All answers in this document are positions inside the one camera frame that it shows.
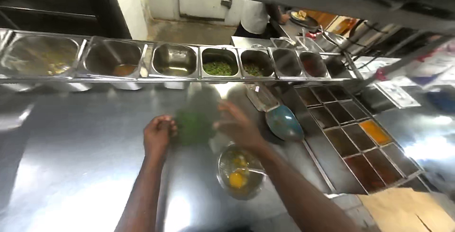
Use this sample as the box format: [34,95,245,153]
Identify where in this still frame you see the row of steel food pans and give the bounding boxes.
[0,29,358,83]

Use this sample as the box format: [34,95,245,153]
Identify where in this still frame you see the white plastic bags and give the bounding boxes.
[403,39,455,92]

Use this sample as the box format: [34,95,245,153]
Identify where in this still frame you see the white printed sheet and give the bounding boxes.
[375,77,422,109]

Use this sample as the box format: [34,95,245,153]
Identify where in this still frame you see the person's left hand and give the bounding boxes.
[143,115,178,161]

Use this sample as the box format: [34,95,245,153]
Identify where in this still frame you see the chopped green herbs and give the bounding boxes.
[203,61,234,76]

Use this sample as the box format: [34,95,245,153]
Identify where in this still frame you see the orange powder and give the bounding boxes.
[359,119,393,146]

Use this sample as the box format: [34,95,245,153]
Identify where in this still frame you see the white door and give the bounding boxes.
[177,0,234,26]

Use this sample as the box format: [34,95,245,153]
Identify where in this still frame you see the large steel pot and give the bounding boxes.
[314,31,350,53]

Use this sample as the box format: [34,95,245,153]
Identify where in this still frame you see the dark metal rack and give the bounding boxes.
[0,0,133,42]

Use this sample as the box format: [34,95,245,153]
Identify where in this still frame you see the steel compartment spice tray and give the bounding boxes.
[294,83,432,195]

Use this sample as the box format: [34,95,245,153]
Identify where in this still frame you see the round black plate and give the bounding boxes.
[289,10,320,30]

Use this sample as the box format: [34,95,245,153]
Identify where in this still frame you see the yellow food pieces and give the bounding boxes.
[47,62,70,76]

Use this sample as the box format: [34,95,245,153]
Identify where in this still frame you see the person's right forearm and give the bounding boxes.
[257,142,359,232]

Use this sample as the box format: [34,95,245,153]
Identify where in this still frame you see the person's right hand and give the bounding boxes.
[213,99,269,155]

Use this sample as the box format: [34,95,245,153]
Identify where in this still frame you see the blurred green herbs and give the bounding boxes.
[173,108,214,146]

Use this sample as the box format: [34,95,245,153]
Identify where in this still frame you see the brown paper sheet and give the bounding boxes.
[356,187,455,232]

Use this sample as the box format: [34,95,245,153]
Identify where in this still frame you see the clear rectangular plastic container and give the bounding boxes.
[246,83,280,113]

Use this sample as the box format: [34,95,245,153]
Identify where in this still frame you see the white long utensil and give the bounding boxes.
[140,44,150,78]

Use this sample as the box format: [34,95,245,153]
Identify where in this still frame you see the mixed green chopped vegetables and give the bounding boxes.
[243,64,264,77]

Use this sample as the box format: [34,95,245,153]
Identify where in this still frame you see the large teal ladle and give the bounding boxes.
[265,104,336,193]

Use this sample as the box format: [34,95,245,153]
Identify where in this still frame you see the clear round mixing bowl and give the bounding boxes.
[217,143,267,200]

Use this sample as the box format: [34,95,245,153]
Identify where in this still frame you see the orange sauce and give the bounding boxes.
[113,64,137,76]

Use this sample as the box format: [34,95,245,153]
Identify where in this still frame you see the person's left forearm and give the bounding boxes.
[114,155,166,232]

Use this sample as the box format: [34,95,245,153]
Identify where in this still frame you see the red sauce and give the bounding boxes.
[303,60,326,77]

